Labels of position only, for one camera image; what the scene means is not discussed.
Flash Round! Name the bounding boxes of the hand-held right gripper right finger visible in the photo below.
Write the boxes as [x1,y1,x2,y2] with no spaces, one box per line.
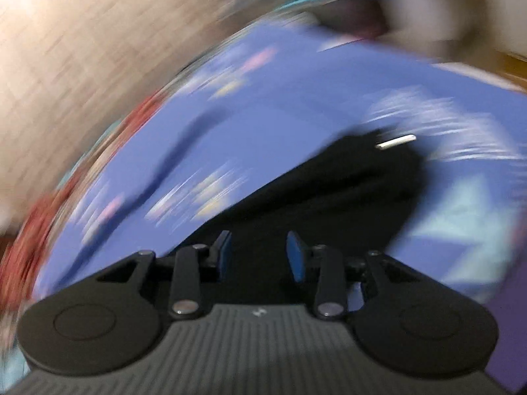
[287,231,429,320]

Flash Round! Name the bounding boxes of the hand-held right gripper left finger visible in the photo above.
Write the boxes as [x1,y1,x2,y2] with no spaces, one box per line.
[96,230,232,320]

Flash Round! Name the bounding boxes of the black pants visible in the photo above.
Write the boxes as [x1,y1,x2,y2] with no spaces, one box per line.
[175,129,437,303]

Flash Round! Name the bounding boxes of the blue printed blanket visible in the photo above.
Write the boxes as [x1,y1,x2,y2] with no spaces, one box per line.
[35,22,527,309]

